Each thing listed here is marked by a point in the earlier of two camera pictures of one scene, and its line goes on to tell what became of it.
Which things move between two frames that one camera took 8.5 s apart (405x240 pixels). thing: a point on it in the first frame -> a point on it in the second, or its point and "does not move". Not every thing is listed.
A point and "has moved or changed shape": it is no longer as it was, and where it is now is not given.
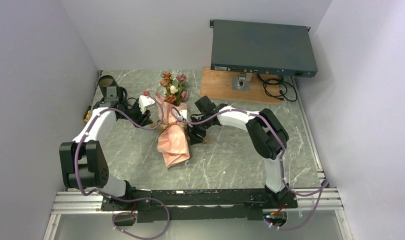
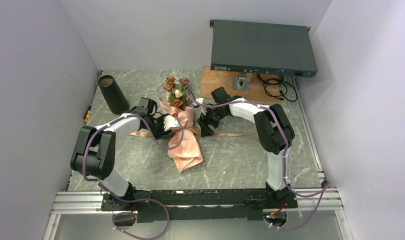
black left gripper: x=142 y=119 -> x=161 y=133
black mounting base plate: x=240 y=204 does not move
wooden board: x=217 y=85 does not move
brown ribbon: x=157 y=126 has moved or changed shape
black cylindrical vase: x=108 y=85 does not move
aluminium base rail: x=68 y=201 does not move
